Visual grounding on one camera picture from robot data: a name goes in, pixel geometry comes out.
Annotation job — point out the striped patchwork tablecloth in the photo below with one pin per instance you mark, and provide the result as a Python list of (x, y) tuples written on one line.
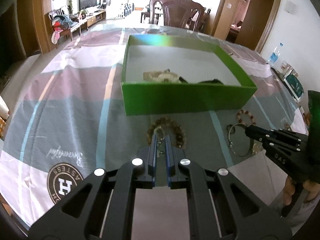
[(104, 97)]

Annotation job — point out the person's right hand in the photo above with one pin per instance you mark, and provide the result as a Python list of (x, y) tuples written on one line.
[(289, 189)]

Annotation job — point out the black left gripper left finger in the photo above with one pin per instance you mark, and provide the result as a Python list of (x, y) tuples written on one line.
[(140, 172)]

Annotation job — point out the teal and white package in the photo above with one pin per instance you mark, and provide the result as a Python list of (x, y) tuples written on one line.
[(294, 87)]

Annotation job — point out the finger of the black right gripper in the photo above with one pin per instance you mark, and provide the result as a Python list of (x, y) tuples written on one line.
[(260, 134)]

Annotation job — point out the green cardboard box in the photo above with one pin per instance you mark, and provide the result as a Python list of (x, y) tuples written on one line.
[(170, 74)]

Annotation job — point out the chair with piled clothes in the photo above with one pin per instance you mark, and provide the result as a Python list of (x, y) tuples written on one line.
[(63, 24)]

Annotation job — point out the wooden tv cabinet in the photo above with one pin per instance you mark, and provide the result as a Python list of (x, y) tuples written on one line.
[(94, 18)]

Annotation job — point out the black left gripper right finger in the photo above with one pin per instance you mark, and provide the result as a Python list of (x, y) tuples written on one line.
[(182, 173)]

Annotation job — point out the clear plastic water bottle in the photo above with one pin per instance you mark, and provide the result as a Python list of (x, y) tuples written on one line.
[(275, 54)]

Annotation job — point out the black item in box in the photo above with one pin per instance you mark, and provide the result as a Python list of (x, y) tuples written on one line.
[(214, 81)]

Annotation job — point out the dark wooden dining chair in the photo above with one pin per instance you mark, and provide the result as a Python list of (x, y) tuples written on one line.
[(184, 14)]

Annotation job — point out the silver metal bangle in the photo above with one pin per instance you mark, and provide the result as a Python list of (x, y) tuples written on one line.
[(239, 144)]

